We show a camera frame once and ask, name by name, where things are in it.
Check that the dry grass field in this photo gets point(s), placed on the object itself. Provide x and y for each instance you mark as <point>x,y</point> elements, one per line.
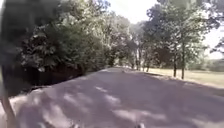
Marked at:
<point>196,76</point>

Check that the robot's own part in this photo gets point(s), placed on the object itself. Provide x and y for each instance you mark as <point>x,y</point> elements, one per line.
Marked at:
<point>76,126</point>
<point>141,125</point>

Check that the dense wood of trees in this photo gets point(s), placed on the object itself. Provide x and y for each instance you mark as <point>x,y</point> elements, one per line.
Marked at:
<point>60,43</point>

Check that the grey asphalt path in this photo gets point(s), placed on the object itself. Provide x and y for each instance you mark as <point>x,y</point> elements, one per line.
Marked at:
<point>126,96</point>

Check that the row of trees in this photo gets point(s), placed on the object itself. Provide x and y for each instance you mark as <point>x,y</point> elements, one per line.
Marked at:
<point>176,36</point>

